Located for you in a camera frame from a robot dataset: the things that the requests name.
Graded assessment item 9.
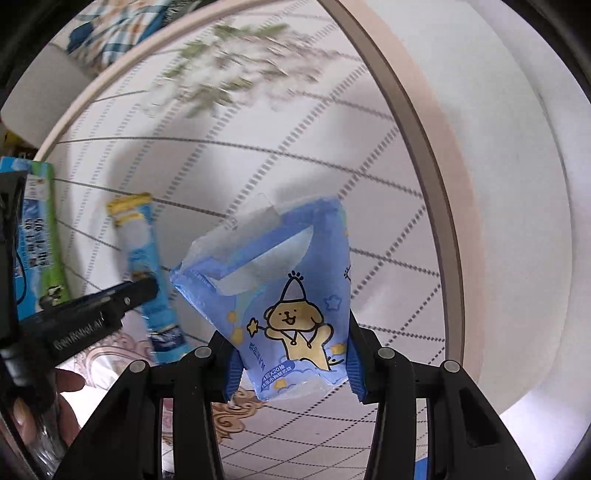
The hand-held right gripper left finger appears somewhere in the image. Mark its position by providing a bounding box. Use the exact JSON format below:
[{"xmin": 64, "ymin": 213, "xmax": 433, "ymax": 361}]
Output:
[{"xmin": 53, "ymin": 330, "xmax": 245, "ymax": 480}]

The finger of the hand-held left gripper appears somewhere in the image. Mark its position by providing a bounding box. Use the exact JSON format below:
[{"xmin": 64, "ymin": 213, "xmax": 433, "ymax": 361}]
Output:
[{"xmin": 105, "ymin": 277, "xmax": 160, "ymax": 326}]

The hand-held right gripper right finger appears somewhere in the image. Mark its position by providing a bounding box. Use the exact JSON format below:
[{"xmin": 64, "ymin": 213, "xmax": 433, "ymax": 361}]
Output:
[{"xmin": 346, "ymin": 309, "xmax": 532, "ymax": 480}]

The blue tube with gold end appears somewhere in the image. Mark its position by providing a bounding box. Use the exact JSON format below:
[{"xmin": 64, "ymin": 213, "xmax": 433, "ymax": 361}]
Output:
[{"xmin": 107, "ymin": 193, "xmax": 188, "ymax": 366}]

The blue cartoon tissue pack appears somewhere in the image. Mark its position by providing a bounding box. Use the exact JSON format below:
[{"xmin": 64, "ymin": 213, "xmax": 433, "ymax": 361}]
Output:
[{"xmin": 169, "ymin": 196, "xmax": 354, "ymax": 402}]

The cardboard box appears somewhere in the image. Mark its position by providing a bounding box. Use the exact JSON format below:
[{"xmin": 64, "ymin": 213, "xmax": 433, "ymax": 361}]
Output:
[{"xmin": 0, "ymin": 157, "xmax": 71, "ymax": 320}]

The person's left hand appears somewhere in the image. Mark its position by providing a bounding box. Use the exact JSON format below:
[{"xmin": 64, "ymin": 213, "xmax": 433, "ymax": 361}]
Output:
[{"xmin": 9, "ymin": 368, "xmax": 95, "ymax": 462}]

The plaid blanket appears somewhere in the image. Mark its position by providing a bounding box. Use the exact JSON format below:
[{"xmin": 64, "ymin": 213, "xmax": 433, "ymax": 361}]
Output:
[{"xmin": 65, "ymin": 0, "xmax": 206, "ymax": 72}]

